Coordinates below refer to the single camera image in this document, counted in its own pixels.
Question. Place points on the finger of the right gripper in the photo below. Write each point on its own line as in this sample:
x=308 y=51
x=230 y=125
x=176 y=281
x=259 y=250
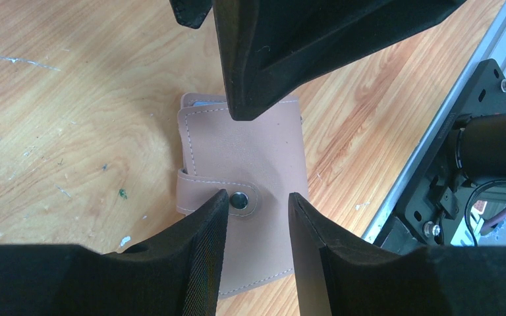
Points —
x=191 y=13
x=269 y=48

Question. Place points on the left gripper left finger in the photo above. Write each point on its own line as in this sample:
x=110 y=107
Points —
x=175 y=272

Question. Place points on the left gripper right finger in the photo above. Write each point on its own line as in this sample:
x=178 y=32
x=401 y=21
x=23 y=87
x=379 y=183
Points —
x=338 y=273

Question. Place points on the pink leather card holder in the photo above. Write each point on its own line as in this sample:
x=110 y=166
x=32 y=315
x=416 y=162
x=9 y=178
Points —
x=259 y=163

